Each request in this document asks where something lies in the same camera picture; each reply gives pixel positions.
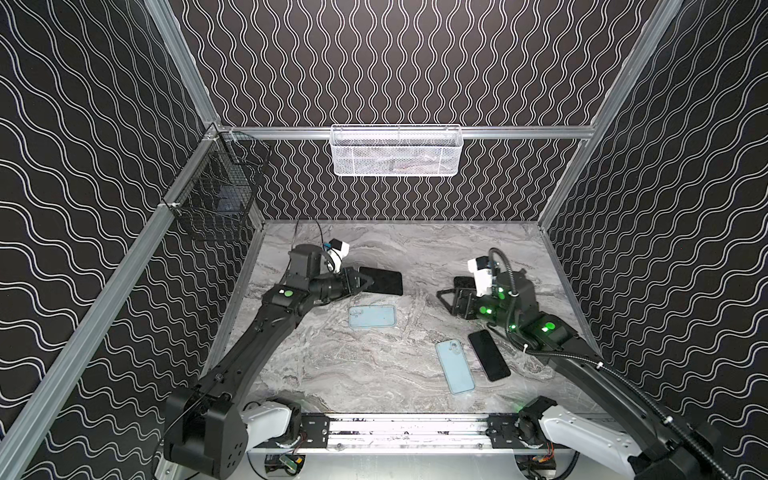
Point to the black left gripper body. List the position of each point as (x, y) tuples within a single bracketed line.
[(348, 282)]

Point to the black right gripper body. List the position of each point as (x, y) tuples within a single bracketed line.
[(466, 299)]

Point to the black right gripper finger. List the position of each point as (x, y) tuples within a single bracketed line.
[(447, 290), (448, 305)]

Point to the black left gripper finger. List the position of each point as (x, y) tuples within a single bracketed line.
[(363, 286), (363, 274)]

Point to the black smartphone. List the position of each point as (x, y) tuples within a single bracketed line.
[(490, 357), (386, 282)]

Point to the light blue phone case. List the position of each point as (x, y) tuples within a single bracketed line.
[(372, 316), (455, 367)]

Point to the black phone case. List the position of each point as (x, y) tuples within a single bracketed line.
[(464, 282)]

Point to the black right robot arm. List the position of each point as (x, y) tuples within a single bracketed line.
[(648, 442)]

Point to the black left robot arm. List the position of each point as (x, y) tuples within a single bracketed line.
[(240, 372)]

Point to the aluminium back crossbar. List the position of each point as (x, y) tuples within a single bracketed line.
[(393, 131)]

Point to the white wire mesh basket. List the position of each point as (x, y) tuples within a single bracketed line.
[(403, 156)]

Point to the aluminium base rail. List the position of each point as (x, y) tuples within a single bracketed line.
[(274, 427)]

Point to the black wire mesh basket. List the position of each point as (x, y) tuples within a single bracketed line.
[(219, 203)]

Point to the aluminium corner post right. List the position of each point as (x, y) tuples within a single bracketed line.
[(645, 45)]

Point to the aluminium corner post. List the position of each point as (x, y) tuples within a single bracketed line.
[(645, 45), (178, 50)]

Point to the aluminium left side rail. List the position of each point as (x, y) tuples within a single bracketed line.
[(28, 431)]

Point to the aluminium corner post left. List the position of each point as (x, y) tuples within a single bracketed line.
[(178, 50)]

